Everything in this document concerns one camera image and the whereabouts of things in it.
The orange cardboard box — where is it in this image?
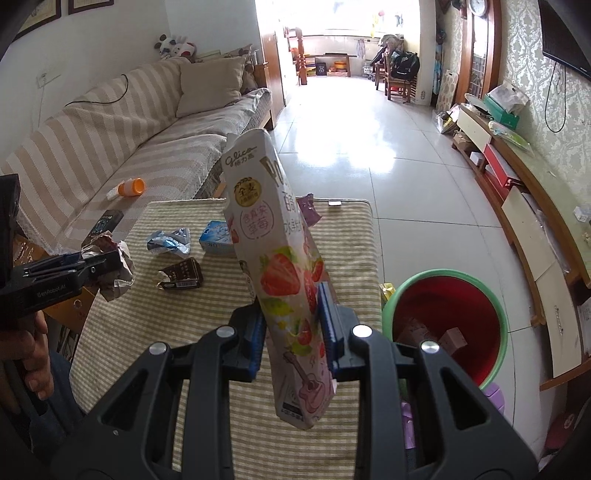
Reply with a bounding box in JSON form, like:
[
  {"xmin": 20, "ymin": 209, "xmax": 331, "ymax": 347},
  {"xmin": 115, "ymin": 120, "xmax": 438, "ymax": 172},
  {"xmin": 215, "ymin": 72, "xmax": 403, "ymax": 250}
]
[{"xmin": 14, "ymin": 233, "xmax": 100, "ymax": 333}]

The red bin with green rim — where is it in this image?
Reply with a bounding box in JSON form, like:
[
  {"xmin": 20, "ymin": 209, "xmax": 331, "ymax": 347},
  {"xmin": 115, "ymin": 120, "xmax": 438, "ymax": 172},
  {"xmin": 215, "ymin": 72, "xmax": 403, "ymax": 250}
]
[{"xmin": 381, "ymin": 270, "xmax": 509, "ymax": 392}]

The beige pillow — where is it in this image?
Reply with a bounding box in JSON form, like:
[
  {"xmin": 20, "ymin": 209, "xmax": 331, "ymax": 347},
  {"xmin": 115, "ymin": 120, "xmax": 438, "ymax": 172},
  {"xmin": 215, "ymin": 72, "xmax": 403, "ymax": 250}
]
[{"xmin": 175, "ymin": 55, "xmax": 247, "ymax": 118}]

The framed wall picture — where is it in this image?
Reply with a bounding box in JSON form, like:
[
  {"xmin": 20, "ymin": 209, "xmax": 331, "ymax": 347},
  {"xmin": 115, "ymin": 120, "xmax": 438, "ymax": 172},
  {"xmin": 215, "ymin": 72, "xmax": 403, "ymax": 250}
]
[
  {"xmin": 17, "ymin": 0, "xmax": 62, "ymax": 35},
  {"xmin": 68, "ymin": 0, "xmax": 114, "ymax": 14}
]

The person's left leg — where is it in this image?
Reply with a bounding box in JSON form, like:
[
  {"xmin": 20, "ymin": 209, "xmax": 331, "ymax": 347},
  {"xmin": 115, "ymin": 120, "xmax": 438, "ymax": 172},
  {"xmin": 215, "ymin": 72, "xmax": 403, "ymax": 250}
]
[{"xmin": 28, "ymin": 351, "xmax": 93, "ymax": 444}]

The person's left hand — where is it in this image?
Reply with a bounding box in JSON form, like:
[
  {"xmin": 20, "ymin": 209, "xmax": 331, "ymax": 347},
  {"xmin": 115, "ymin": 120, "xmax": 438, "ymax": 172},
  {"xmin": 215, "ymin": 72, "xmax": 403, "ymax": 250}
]
[{"xmin": 0, "ymin": 310, "xmax": 53, "ymax": 402}]

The black television cable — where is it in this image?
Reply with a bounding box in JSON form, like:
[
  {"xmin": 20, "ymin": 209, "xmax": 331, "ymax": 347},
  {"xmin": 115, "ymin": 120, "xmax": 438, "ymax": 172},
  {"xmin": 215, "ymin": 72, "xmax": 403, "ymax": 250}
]
[{"xmin": 544, "ymin": 60, "xmax": 570, "ymax": 134}]

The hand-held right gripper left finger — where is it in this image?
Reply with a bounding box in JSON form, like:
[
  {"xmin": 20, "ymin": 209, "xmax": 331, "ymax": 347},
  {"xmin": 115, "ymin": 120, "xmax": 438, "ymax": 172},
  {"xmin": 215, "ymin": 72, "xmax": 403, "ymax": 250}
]
[{"xmin": 51, "ymin": 301, "xmax": 267, "ymax": 480}]

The pink strawberry snack box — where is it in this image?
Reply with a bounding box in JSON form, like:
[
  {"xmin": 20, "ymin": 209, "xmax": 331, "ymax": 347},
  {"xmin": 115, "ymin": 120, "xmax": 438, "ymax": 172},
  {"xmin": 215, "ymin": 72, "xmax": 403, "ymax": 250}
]
[{"xmin": 222, "ymin": 128, "xmax": 337, "ymax": 432}]

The clear plastic bag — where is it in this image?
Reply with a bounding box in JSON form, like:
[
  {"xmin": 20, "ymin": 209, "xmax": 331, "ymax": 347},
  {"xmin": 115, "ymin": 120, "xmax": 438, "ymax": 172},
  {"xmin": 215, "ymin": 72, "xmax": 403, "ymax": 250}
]
[{"xmin": 487, "ymin": 80, "xmax": 530, "ymax": 116}]

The light blue white box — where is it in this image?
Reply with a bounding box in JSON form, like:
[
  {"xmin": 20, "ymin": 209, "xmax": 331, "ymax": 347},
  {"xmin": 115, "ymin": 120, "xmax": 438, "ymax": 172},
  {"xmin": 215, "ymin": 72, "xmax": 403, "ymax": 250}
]
[{"xmin": 199, "ymin": 220, "xmax": 237, "ymax": 257}]

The brown carton box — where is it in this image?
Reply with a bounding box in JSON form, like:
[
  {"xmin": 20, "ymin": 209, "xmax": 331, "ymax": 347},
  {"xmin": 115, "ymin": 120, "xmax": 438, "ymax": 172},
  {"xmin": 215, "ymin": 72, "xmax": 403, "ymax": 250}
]
[
  {"xmin": 438, "ymin": 327, "xmax": 468, "ymax": 356},
  {"xmin": 394, "ymin": 318, "xmax": 439, "ymax": 347}
]

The wooden tv cabinet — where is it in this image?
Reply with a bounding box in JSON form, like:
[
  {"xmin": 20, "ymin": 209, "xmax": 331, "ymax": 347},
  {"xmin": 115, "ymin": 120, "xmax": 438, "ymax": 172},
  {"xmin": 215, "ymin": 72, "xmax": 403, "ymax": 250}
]
[{"xmin": 450, "ymin": 104, "xmax": 591, "ymax": 393}]

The striped woven table mat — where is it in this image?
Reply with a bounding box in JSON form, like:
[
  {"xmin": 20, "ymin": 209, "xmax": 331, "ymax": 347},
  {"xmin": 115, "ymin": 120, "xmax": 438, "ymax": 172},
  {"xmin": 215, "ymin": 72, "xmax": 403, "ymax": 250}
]
[{"xmin": 69, "ymin": 198, "xmax": 384, "ymax": 472}]

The wooden chair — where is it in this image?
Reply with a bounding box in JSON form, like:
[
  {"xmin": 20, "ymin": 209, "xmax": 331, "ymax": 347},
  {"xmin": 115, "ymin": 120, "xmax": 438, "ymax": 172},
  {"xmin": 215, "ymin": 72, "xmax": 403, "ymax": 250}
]
[{"xmin": 374, "ymin": 60, "xmax": 416, "ymax": 103}]

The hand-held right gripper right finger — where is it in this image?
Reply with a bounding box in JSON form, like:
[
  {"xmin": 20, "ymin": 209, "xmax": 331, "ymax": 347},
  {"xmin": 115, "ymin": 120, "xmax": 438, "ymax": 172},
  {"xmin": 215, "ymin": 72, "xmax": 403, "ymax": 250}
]
[{"xmin": 316, "ymin": 281, "xmax": 540, "ymax": 480}]

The wooden door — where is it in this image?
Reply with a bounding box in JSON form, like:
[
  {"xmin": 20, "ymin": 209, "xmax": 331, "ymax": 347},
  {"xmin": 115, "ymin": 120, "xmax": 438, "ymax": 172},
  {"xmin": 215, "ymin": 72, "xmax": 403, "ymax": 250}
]
[{"xmin": 261, "ymin": 30, "xmax": 289, "ymax": 127}]

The black wall television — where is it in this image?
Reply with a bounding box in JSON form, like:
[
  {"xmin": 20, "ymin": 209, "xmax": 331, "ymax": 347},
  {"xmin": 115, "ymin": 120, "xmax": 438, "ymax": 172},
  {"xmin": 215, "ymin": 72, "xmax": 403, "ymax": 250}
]
[{"xmin": 538, "ymin": 0, "xmax": 591, "ymax": 79}]

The black remote control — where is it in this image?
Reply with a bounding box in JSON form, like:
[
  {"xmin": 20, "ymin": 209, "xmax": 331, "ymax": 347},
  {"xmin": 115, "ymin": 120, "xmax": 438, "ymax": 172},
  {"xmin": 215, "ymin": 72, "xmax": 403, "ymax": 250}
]
[{"xmin": 81, "ymin": 210, "xmax": 124, "ymax": 247}]

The cow plush toy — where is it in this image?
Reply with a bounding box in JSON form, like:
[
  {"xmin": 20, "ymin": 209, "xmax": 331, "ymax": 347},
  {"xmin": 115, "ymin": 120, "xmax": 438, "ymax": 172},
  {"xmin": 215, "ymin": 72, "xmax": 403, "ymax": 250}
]
[{"xmin": 154, "ymin": 33, "xmax": 197, "ymax": 60}]

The wooden stand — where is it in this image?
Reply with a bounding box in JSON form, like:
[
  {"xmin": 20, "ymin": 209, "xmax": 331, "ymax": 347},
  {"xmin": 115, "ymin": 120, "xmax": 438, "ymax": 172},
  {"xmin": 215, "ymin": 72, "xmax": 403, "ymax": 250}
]
[{"xmin": 288, "ymin": 28, "xmax": 310, "ymax": 86}]

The brown silver wrapper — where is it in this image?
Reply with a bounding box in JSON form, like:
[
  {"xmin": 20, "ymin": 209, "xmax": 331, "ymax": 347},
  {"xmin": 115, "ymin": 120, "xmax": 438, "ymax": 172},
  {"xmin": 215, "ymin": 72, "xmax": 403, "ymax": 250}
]
[{"xmin": 81, "ymin": 232, "xmax": 137, "ymax": 303}]

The black backpack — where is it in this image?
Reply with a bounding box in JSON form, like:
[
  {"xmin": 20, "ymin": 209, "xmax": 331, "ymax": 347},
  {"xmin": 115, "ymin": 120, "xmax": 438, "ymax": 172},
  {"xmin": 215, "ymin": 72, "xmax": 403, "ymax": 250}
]
[{"xmin": 390, "ymin": 50, "xmax": 421, "ymax": 79}]

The orange white bottle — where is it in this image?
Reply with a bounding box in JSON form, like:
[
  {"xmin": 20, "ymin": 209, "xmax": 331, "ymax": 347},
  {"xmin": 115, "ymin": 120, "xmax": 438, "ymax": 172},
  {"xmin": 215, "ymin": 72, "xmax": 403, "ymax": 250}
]
[{"xmin": 106, "ymin": 178, "xmax": 146, "ymax": 201}]

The brown chocolate wrapper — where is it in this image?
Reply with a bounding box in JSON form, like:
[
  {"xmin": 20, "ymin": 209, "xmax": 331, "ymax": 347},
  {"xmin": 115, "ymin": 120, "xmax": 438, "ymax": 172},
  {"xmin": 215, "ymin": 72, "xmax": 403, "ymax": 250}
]
[{"xmin": 157, "ymin": 258, "xmax": 204, "ymax": 292}]

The striped beige sofa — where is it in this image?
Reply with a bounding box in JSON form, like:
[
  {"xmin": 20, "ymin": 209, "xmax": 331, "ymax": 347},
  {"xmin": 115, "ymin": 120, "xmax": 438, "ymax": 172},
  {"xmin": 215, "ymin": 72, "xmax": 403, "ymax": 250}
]
[{"xmin": 0, "ymin": 58, "xmax": 273, "ymax": 259}]

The silver blue crumpled wrapper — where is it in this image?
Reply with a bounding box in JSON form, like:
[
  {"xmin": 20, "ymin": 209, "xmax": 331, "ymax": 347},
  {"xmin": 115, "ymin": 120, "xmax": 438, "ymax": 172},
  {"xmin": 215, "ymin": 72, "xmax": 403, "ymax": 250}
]
[{"xmin": 147, "ymin": 227, "xmax": 191, "ymax": 256}]

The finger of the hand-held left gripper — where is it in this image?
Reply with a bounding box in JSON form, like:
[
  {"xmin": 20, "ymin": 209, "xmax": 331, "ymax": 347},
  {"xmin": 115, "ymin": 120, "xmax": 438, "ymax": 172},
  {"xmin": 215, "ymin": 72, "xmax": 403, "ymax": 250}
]
[
  {"xmin": 75, "ymin": 251, "xmax": 123, "ymax": 288},
  {"xmin": 22, "ymin": 253, "xmax": 91, "ymax": 278}
]

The pink purple plastic wrapper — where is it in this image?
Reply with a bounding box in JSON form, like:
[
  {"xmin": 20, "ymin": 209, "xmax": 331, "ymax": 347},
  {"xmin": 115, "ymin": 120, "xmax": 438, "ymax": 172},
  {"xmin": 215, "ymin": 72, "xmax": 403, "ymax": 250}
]
[{"xmin": 295, "ymin": 194, "xmax": 321, "ymax": 227}]

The green box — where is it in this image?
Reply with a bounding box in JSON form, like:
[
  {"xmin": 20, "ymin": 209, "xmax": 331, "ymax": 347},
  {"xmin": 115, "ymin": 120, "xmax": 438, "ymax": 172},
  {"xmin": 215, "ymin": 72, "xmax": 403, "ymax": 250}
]
[{"xmin": 484, "ymin": 95, "xmax": 520, "ymax": 130}]

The white spotted board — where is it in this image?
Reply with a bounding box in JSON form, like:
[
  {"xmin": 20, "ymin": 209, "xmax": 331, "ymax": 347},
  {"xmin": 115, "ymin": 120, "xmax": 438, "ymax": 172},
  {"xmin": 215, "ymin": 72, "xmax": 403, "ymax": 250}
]
[{"xmin": 436, "ymin": 69, "xmax": 458, "ymax": 112}]

